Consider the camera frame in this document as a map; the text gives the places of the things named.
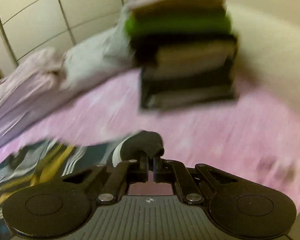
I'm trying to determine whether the striped teal yellow sweater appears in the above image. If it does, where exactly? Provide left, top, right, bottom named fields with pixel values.
left=0, top=130, right=165, bottom=240

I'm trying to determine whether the pink rose bedspread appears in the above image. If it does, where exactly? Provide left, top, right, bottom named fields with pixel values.
left=0, top=70, right=300, bottom=209

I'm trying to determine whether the white fluffy pillow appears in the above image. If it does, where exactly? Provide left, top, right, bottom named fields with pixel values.
left=62, top=5, right=134, bottom=91

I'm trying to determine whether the stack of dark folded clothes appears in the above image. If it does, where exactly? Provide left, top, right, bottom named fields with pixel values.
left=128, top=0, right=238, bottom=110

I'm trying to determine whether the folded lilac quilt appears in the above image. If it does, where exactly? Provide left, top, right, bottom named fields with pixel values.
left=0, top=48, right=74, bottom=148

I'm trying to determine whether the green folded garment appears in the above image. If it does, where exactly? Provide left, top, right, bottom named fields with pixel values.
left=125, top=15, right=232, bottom=38

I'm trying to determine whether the white wardrobe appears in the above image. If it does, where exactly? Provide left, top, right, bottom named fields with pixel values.
left=0, top=0, right=123, bottom=63

